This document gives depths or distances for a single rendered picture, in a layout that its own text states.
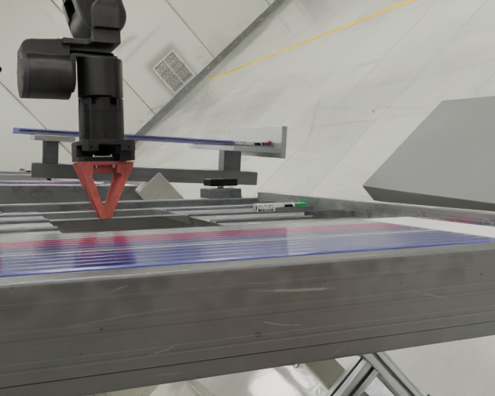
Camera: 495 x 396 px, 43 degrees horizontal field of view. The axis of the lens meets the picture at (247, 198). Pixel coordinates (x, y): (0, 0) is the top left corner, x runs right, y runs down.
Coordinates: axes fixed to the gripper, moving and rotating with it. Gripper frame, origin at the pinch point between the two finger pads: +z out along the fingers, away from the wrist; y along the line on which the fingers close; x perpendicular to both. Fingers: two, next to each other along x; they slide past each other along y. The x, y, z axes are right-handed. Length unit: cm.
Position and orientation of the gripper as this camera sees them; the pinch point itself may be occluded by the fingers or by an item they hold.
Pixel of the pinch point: (104, 212)
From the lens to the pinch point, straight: 82.7
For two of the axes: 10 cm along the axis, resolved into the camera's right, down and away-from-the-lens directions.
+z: 0.2, 10.0, 0.5
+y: 4.0, 0.4, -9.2
